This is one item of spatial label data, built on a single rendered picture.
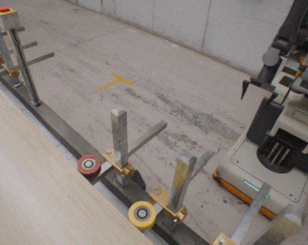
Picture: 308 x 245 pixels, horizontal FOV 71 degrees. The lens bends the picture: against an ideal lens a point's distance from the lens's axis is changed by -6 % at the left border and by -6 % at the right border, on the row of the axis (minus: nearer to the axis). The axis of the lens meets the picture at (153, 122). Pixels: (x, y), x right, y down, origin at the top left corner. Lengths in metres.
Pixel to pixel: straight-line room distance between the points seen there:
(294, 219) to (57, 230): 0.57
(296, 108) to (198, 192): 0.94
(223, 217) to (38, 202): 1.33
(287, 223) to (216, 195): 1.35
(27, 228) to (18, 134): 0.39
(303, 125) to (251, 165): 0.54
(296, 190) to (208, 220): 0.62
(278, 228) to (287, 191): 1.20
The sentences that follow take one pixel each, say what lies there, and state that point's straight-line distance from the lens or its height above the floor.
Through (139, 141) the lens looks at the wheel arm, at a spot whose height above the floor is 0.83.
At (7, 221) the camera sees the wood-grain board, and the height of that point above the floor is 0.90.
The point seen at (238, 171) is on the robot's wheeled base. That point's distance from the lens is 1.68.
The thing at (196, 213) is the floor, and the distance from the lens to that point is 1.74.
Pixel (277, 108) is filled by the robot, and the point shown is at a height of 0.67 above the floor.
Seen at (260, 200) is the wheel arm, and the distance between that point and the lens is 0.88.
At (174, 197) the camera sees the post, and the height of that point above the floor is 0.92.
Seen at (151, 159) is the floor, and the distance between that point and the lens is 1.93.
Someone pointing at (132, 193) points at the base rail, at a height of 0.70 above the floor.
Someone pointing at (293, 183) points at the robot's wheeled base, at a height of 0.28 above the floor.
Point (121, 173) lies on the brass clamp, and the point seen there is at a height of 0.82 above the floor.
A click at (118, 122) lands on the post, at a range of 0.67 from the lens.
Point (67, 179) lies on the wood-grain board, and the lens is 0.78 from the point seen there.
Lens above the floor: 1.54
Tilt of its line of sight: 43 degrees down
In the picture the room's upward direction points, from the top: 5 degrees clockwise
